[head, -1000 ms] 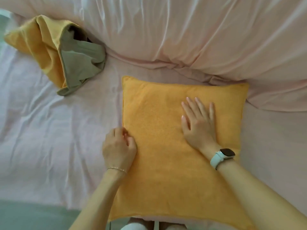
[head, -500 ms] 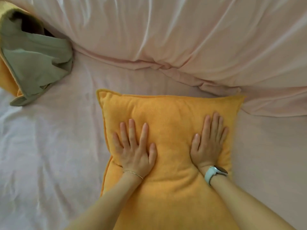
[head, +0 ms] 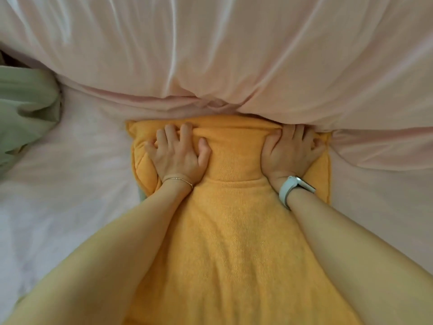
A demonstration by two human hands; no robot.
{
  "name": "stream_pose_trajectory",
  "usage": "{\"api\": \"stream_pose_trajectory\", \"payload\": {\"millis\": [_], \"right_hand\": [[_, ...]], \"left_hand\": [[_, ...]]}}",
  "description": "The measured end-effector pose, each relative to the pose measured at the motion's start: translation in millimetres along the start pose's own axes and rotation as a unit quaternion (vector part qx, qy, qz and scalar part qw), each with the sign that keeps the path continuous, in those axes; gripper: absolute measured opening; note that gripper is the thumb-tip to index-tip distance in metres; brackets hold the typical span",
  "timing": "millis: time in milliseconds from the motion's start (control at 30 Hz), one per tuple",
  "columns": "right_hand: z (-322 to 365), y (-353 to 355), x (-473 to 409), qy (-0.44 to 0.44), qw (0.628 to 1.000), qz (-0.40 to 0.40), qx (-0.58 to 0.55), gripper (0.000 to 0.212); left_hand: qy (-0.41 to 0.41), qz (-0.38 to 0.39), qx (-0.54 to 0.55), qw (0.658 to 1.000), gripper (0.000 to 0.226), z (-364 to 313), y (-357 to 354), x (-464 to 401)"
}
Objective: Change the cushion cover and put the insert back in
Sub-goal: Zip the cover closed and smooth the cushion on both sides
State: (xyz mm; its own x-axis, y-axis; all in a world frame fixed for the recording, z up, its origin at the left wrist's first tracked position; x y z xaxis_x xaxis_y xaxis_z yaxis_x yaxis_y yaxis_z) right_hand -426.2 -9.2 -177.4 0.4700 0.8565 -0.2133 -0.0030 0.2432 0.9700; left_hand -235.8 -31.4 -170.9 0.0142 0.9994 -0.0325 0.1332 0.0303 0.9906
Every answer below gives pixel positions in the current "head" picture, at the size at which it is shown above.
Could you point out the person's right hand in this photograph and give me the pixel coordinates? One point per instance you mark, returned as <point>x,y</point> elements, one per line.
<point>287,155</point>

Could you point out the person's left hand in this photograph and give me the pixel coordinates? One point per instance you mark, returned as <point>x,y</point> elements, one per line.
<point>176,155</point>

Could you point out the grey and orange pillowcase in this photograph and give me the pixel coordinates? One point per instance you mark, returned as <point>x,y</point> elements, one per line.
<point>236,233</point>
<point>23,108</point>

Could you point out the pink bed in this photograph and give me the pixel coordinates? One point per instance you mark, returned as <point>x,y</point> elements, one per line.
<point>67,182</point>

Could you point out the person's left forearm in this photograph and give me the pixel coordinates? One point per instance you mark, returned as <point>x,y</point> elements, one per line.
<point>101,264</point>

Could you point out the person's right forearm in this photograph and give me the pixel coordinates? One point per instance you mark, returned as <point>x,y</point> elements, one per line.
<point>358,264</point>

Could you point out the white smartwatch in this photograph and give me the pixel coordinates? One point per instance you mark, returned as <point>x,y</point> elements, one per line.
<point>286,191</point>

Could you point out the pink ruffled duvet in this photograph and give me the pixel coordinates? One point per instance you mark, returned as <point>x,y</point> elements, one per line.
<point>236,47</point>

